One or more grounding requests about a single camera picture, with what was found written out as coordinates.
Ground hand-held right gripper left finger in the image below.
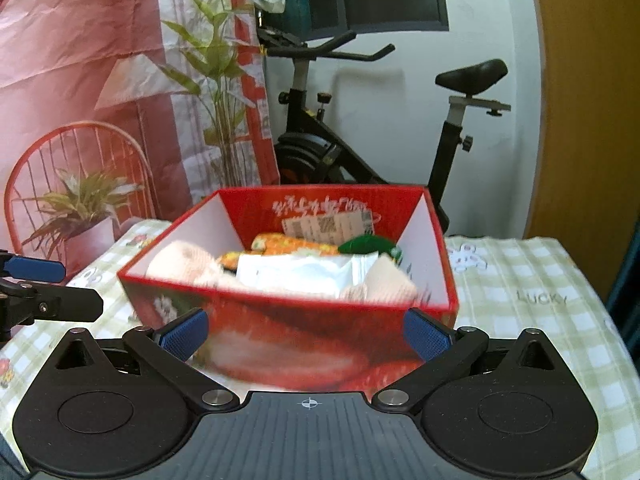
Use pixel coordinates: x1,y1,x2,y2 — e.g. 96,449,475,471
47,308,241,411

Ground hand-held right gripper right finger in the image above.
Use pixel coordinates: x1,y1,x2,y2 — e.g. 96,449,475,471
372,308,568,413

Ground black exercise bike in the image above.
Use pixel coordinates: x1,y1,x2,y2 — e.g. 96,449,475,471
252,27,512,236

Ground cream knitted cloth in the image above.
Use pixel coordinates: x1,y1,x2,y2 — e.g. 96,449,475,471
146,240,223,288
342,254,420,305

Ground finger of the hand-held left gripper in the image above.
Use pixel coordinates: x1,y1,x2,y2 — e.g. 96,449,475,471
0,252,67,283
0,280,104,324

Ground blue curtain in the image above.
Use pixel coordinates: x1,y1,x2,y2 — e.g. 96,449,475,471
609,225,640,341

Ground white foil packet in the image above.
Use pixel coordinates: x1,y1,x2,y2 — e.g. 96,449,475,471
234,251,382,302

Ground red strawberry print cardboard box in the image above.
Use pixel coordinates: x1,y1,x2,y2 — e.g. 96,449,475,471
116,185,460,396

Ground wooden door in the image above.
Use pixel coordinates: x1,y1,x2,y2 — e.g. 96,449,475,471
522,0,640,306

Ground green tasselled fabric sachet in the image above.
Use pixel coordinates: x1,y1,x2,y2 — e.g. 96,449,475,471
338,235,403,263

